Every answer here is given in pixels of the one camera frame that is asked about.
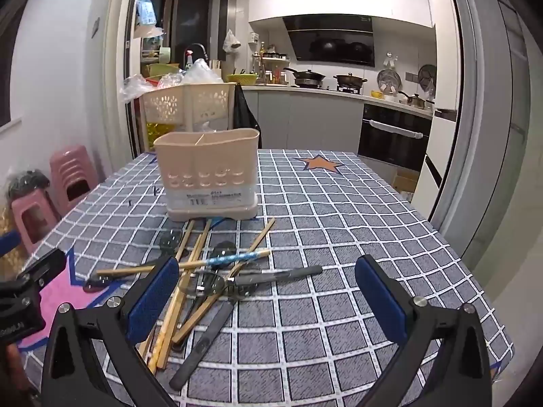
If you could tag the gas stove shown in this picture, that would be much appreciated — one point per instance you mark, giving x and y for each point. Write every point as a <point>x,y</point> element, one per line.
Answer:
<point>350,89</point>

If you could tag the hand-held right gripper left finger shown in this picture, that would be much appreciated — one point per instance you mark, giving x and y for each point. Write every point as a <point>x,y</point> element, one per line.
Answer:
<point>155,301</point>

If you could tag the black range hood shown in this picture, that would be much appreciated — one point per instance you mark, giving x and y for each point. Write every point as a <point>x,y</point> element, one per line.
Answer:
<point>331,40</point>

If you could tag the white hanging plastic bag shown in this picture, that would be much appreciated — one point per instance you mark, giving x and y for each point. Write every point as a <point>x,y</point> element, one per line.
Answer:
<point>231,40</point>

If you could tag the curved kitchen faucet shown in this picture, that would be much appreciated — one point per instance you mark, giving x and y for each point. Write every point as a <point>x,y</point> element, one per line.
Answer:
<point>199,45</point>

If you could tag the white refrigerator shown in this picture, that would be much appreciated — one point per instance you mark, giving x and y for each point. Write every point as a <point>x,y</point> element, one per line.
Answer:
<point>437,157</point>

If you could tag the yellow-green colander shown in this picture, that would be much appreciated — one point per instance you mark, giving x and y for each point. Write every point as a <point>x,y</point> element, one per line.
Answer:
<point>242,79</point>

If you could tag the dark bag on stool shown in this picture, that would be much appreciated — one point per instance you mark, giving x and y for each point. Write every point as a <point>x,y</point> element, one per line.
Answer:
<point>27,184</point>

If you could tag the yellow lumpy sack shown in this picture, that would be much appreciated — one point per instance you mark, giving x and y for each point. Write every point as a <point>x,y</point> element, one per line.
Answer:
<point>10,258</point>

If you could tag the spray bottle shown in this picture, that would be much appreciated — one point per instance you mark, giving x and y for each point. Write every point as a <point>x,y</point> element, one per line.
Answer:
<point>189,61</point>

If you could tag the spice rack with bottles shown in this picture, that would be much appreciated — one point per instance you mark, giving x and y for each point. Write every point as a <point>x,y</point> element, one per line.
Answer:
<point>271,70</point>

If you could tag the cardboard box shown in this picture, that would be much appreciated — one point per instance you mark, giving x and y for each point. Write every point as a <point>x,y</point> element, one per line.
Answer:
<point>405,182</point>

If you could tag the large clear plastic bag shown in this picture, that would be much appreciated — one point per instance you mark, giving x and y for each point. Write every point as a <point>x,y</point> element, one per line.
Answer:
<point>203,74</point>

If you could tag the round dark hanging rack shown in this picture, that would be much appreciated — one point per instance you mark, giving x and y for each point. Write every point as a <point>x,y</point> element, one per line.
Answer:
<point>426,75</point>

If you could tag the brown wok with lid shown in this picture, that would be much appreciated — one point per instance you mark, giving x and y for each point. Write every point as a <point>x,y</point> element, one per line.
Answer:
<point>350,79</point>

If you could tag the round metal steamer rack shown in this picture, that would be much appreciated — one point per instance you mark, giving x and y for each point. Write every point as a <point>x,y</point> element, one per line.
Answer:
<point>388,78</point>

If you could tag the steel pot with lid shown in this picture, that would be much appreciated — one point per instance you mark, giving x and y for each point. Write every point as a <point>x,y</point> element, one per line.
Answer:
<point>413,99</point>

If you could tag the green plastic basins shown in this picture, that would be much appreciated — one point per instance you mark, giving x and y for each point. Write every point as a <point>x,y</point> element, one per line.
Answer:
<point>163,70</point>

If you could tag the blue dotted wooden chopstick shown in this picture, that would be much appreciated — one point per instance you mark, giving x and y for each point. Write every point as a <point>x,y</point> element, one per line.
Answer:
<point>231,257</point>

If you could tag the black built-in oven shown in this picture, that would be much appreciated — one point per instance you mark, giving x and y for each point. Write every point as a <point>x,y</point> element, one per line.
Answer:
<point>394,140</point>

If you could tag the wall light switch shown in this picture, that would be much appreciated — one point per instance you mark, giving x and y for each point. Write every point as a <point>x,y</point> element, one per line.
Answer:
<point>96,25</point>

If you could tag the tall pink plastic stool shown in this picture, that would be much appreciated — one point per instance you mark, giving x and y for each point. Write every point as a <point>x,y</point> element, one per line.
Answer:
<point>72,165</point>

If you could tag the grey lower kitchen cabinets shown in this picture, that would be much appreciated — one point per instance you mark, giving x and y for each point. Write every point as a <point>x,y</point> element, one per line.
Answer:
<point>305,118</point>

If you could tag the short pink plastic stool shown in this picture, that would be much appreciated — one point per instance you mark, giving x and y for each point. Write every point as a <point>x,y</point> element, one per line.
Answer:
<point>21,207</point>

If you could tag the black plastic bag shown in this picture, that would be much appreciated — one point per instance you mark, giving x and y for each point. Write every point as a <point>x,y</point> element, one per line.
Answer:
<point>245,114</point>

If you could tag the grey wall socket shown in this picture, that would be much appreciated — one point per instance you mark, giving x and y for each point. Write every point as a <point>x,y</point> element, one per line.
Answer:
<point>411,77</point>

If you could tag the black wok with lid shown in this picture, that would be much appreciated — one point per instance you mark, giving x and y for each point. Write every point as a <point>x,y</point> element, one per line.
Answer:
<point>307,77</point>

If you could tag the grey checked tablecloth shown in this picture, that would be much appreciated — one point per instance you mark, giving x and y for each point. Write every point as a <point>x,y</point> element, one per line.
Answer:
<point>360,220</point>

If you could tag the beige plastic utensil holder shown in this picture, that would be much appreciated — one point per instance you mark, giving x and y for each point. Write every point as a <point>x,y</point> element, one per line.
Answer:
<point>203,165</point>

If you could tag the yellow oil bottle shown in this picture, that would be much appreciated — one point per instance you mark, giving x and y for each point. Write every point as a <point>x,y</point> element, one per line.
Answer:
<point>157,133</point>

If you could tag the blue hanging packet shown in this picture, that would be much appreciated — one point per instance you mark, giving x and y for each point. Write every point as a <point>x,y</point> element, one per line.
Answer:
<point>146,10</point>

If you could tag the crumpled clear plastic bag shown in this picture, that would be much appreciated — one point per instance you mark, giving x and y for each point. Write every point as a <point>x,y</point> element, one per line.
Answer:
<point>135,87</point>

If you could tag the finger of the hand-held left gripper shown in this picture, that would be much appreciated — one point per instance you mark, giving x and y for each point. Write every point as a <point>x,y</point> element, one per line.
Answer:
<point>9,243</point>
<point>46,267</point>

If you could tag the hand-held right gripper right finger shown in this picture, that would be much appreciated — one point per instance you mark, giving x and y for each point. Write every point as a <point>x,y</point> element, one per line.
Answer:
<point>379,301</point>

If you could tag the yellow bowl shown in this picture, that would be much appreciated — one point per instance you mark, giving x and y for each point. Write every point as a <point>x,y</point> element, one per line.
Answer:
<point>377,93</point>

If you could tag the beige perforated basket rack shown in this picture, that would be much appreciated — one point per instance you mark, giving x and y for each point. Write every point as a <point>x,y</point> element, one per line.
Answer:
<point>165,104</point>

